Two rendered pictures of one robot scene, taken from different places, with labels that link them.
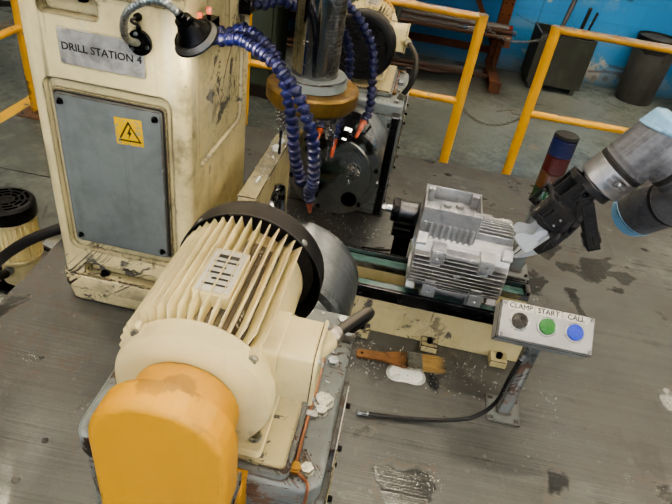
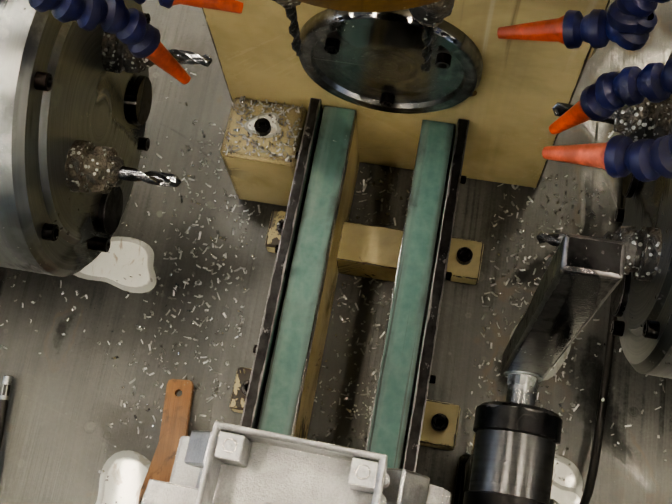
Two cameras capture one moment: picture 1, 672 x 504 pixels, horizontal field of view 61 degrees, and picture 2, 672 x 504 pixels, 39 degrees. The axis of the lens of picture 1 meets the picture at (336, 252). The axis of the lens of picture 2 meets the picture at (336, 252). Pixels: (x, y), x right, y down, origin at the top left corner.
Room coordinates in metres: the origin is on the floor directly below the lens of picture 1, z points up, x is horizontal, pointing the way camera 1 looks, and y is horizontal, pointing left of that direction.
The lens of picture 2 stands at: (1.11, -0.24, 1.68)
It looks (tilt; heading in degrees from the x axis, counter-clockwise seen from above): 71 degrees down; 104
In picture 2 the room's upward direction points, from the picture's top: 9 degrees counter-clockwise
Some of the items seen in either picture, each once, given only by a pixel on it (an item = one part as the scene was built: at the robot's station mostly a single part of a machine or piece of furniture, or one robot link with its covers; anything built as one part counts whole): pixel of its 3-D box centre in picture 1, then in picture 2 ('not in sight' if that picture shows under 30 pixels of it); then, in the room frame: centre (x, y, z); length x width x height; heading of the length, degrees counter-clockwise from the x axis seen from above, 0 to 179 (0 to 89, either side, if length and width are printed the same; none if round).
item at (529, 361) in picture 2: (386, 166); (549, 325); (1.20, -0.08, 1.12); 0.04 x 0.03 x 0.26; 85
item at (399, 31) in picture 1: (373, 76); not in sight; (1.70, -0.03, 1.16); 0.33 x 0.26 x 0.42; 175
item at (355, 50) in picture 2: (276, 216); (388, 65); (1.08, 0.15, 1.02); 0.15 x 0.02 x 0.15; 175
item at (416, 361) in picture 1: (401, 359); (166, 491); (0.91, -0.18, 0.80); 0.21 x 0.05 x 0.01; 91
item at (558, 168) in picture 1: (556, 162); not in sight; (1.33, -0.51, 1.14); 0.06 x 0.06 x 0.04
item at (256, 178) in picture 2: not in sight; (269, 153); (0.97, 0.13, 0.86); 0.07 x 0.06 x 0.12; 175
